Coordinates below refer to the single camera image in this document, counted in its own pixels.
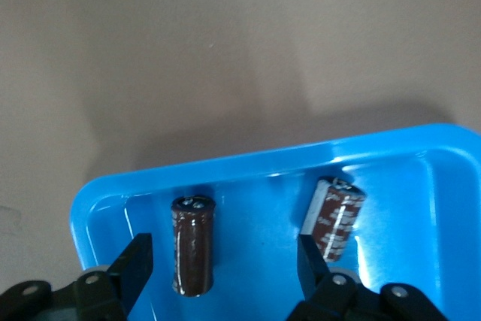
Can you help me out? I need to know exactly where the brown table cover sheet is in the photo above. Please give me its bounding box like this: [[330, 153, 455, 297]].
[[0, 0, 481, 321]]

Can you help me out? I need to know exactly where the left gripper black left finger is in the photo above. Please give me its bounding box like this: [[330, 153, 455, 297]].
[[73, 233, 154, 321]]

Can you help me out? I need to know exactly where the brown capacitor with white print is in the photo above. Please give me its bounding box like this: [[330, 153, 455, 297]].
[[298, 176, 368, 264]]

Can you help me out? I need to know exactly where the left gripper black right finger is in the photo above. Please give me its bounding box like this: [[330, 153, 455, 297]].
[[289, 235, 358, 321]]

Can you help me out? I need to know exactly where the plain dark brown capacitor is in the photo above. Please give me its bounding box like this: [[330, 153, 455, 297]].
[[171, 195, 217, 298]]

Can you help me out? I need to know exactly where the blue plastic tray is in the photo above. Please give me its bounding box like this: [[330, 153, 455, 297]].
[[70, 122, 481, 321]]

